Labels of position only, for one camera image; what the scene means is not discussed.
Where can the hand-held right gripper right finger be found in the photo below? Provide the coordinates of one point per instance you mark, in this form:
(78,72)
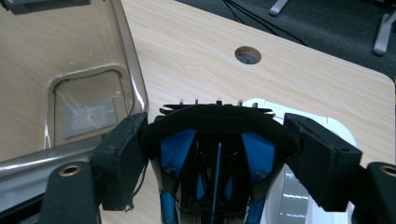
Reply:
(327,165)

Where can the clear grey storage box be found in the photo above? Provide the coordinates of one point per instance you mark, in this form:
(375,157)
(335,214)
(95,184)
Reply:
(62,56)

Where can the blue toy car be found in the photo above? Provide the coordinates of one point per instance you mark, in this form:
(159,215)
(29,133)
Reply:
(218,124)

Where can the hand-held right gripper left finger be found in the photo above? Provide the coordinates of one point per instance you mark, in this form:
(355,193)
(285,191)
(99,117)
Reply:
(120,161)

